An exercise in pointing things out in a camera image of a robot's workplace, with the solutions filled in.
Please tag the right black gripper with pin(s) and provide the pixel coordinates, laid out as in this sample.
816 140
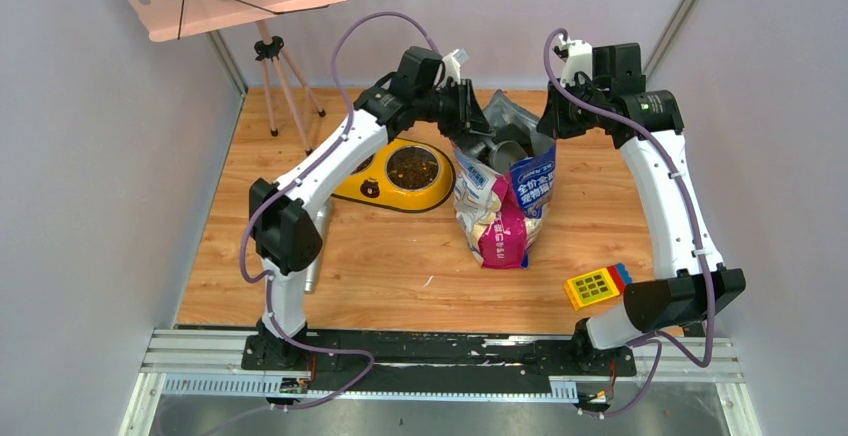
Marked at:
553 122

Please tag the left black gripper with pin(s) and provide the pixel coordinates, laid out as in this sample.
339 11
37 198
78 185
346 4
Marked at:
465 110

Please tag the yellow double pet bowl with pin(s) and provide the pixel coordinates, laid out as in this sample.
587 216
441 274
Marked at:
405 176

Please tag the cat food bag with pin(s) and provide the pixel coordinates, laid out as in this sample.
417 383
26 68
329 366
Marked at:
501 215

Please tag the silver metal scoop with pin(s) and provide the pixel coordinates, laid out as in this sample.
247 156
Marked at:
499 156

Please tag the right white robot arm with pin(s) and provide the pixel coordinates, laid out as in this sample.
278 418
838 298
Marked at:
604 87

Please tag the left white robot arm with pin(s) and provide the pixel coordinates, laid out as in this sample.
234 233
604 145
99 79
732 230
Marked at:
425 87

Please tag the yellow toy block calculator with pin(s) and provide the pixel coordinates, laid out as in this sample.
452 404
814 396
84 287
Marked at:
597 286

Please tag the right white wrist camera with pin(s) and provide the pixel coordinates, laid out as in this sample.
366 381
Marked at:
577 56

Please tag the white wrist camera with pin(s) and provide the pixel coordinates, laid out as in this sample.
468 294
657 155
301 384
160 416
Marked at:
452 63
577 56

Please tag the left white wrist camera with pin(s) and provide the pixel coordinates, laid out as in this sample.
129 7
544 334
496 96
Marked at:
452 63

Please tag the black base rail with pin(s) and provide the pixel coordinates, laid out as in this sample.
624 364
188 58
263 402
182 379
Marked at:
340 355

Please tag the grey slotted cable duct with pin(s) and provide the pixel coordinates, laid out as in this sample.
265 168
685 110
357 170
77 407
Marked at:
389 384

